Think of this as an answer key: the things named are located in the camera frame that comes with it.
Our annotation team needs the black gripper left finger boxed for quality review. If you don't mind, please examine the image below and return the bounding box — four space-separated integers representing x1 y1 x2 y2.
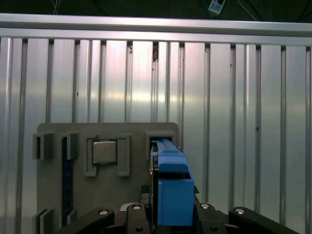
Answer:
57 185 152 234

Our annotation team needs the silver CPU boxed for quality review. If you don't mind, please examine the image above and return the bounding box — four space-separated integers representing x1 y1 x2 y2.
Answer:
92 140 118 166

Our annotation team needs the hard disk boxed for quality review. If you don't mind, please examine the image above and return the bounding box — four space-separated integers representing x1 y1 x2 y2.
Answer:
149 137 201 227

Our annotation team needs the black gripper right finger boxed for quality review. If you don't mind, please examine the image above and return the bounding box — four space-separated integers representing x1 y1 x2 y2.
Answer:
194 186 312 234

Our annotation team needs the black floor cable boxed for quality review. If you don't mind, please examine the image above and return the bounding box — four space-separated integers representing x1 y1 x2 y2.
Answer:
237 0 312 24

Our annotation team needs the grey parts rack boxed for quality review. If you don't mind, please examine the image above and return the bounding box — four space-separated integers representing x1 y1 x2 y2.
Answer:
31 121 184 234

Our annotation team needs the blue RAM stick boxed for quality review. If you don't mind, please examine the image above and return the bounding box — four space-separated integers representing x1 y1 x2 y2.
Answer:
60 136 74 227

